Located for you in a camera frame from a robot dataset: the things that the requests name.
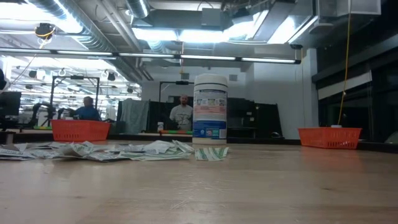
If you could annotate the white crinkled gauze packet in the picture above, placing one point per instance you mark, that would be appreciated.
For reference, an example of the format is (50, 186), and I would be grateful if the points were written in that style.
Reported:
(161, 146)

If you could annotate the black distant robot arm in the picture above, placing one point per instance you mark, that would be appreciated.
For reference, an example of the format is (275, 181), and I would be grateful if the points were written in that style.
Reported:
(36, 109)

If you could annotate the white wipes canister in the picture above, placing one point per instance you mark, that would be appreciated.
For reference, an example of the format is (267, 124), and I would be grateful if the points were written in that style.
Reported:
(210, 109)

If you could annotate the person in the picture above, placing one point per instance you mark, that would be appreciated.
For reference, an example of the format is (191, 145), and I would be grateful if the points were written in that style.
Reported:
(87, 112)
(183, 115)

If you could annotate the small white printed packet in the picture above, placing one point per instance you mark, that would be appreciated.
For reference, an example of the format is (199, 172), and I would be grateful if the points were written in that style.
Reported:
(31, 145)
(130, 147)
(14, 153)
(184, 145)

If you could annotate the small white bottle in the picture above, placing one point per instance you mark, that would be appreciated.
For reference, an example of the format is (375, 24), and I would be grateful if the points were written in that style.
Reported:
(160, 127)

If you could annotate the grey hanging cloth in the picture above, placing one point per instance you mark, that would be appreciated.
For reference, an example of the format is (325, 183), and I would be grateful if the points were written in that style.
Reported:
(134, 115)

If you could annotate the fluorescent ceiling light panel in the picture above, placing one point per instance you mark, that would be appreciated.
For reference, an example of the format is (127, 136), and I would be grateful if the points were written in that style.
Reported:
(177, 35)

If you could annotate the grey ceiling box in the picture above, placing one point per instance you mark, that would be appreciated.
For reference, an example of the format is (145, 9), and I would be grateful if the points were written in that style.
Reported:
(211, 17)

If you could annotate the orange plastic mesh basket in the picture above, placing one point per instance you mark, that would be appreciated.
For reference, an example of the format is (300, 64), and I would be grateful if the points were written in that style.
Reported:
(330, 138)
(81, 130)

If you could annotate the black computer monitor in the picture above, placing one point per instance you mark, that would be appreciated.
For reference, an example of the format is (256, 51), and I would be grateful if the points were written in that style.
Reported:
(10, 103)

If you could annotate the black rig frame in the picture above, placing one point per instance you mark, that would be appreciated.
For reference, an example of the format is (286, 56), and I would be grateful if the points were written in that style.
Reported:
(182, 82)
(74, 77)

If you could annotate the grey wall vent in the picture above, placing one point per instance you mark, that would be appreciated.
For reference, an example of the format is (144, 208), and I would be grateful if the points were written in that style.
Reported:
(233, 77)
(185, 76)

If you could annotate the silver rectangular air duct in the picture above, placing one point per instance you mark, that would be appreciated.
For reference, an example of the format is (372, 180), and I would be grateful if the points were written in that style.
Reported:
(280, 21)

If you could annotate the silver spiral ventilation duct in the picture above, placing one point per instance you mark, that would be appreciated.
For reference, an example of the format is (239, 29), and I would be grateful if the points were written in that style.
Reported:
(93, 34)

